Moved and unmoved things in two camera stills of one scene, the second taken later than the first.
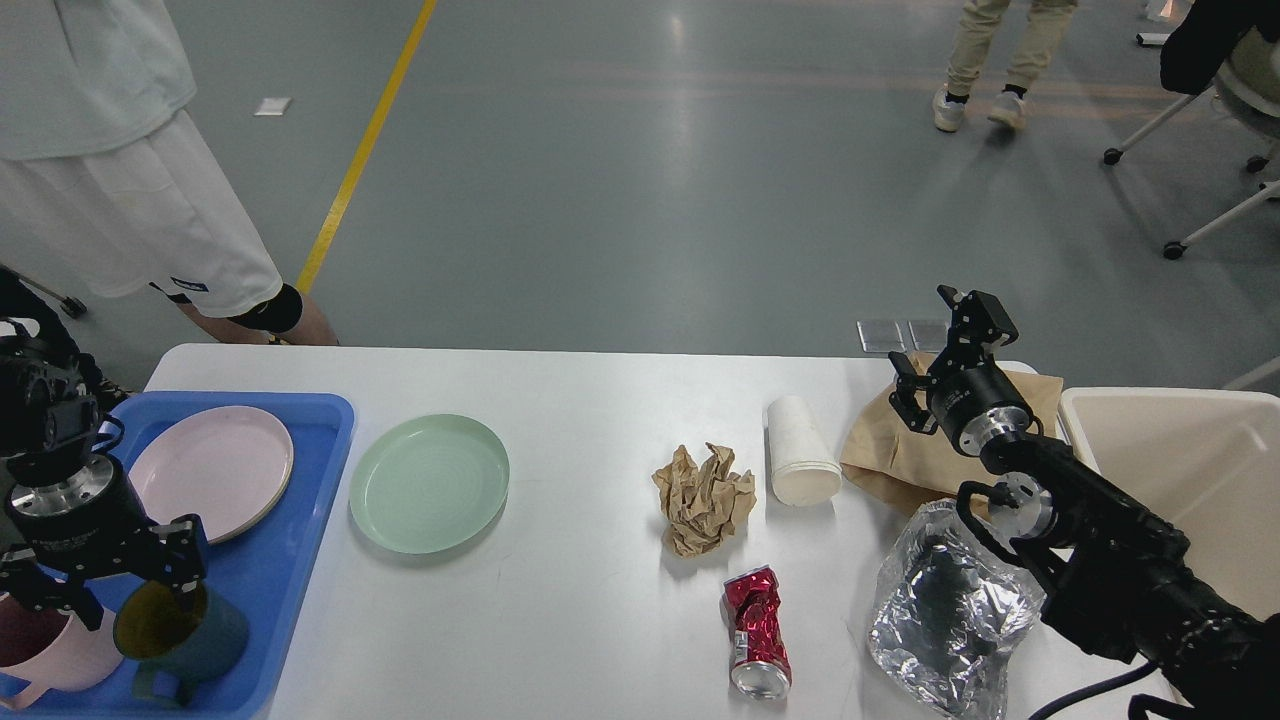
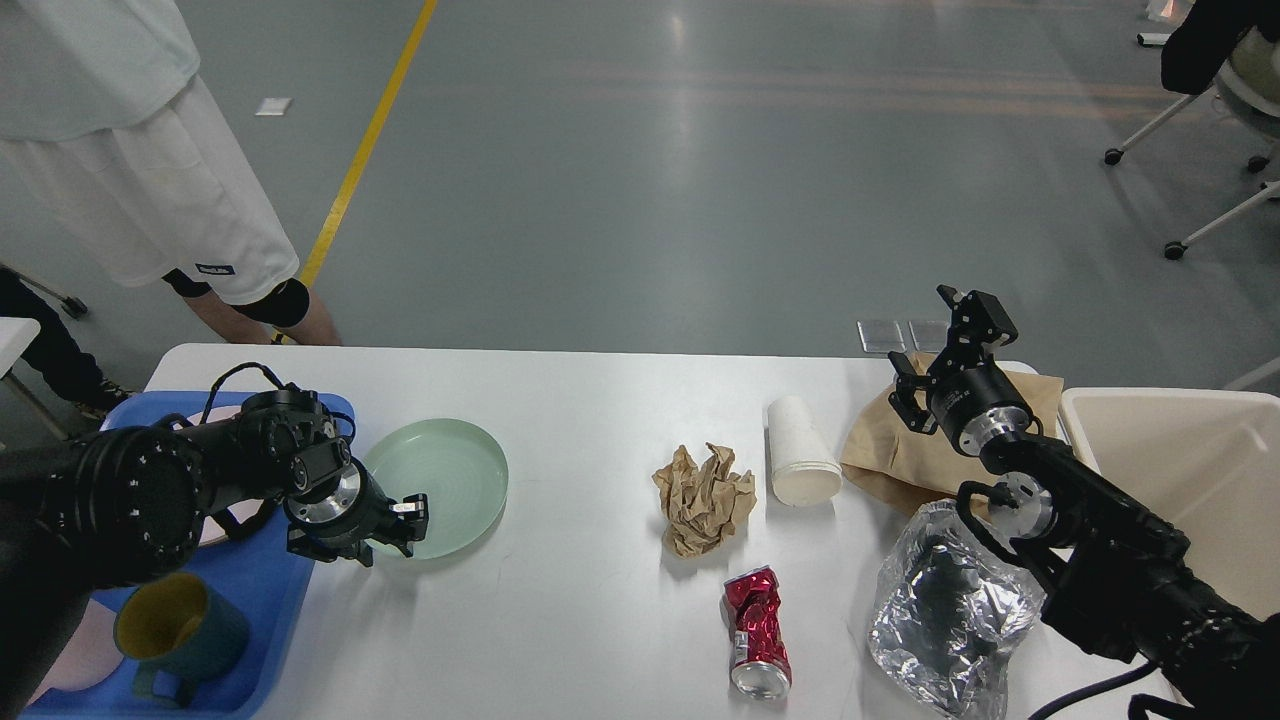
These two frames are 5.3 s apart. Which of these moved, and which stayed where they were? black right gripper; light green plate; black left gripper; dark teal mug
Moved: black left gripper
Stayed: black right gripper; dark teal mug; light green plate
